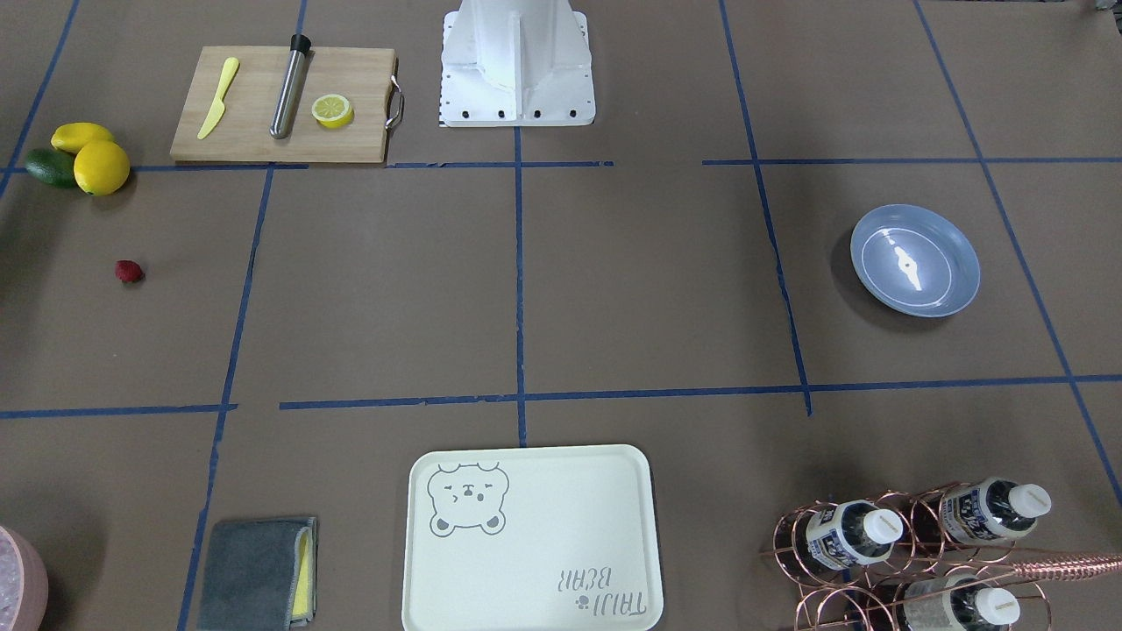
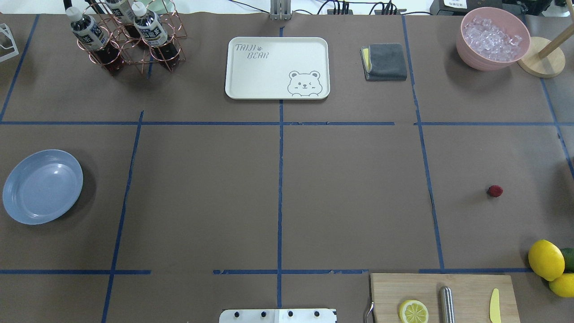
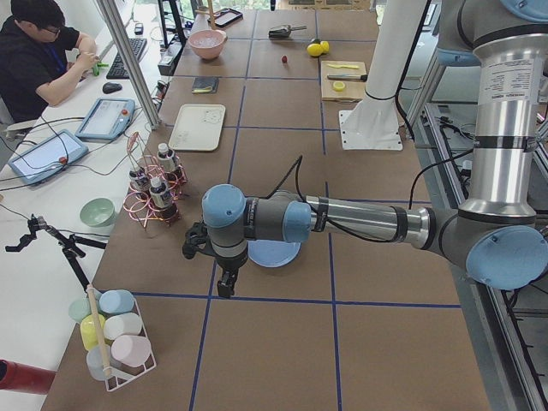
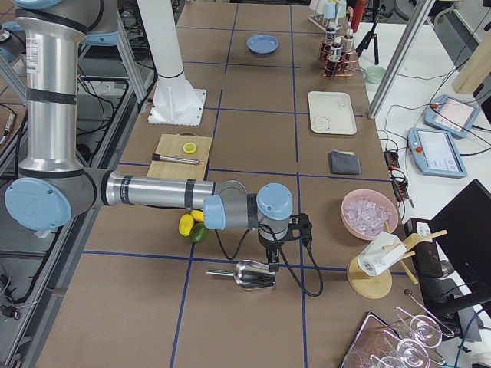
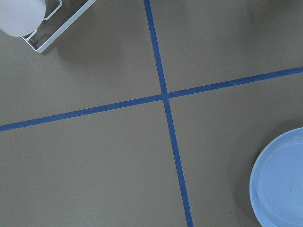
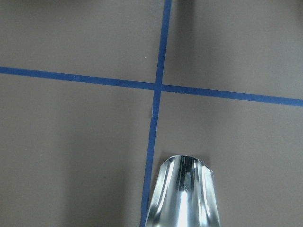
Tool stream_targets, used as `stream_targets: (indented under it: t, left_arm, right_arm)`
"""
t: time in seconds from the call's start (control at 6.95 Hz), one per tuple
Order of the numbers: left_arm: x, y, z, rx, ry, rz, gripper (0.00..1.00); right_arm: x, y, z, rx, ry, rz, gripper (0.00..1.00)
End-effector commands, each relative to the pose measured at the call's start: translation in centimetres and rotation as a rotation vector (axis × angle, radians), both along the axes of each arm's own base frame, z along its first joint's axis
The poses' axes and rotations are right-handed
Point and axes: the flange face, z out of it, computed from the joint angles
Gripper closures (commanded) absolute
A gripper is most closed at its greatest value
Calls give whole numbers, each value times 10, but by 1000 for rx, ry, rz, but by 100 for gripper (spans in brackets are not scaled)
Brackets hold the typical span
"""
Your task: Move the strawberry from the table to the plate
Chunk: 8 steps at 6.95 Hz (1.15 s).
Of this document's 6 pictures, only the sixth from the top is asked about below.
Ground shiny metal right gripper finger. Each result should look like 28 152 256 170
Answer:
145 155 221 227

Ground blue tape grid lines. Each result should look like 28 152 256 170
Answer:
0 0 303 227

